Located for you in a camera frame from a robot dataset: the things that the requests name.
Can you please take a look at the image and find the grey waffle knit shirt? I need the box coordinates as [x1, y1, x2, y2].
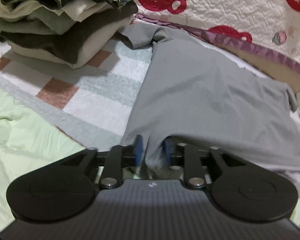
[120, 23, 300, 180]

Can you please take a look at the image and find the checkered bed sheet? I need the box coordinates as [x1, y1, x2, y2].
[0, 35, 152, 151]

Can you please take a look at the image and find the light green cloth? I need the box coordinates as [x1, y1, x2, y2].
[0, 88, 83, 231]

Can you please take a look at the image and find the dark brown folded garment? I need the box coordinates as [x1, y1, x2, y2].
[0, 2, 138, 64]

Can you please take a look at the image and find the cream folded bottom garment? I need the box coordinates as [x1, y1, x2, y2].
[7, 16, 134, 69]

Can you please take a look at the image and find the cream folded garment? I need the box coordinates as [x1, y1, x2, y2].
[0, 0, 113, 22]
[7, 16, 134, 69]

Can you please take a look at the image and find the grey folded sweater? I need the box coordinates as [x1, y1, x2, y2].
[0, 7, 76, 35]

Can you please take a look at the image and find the red bear quilted blanket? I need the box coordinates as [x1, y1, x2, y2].
[136, 0, 300, 71]

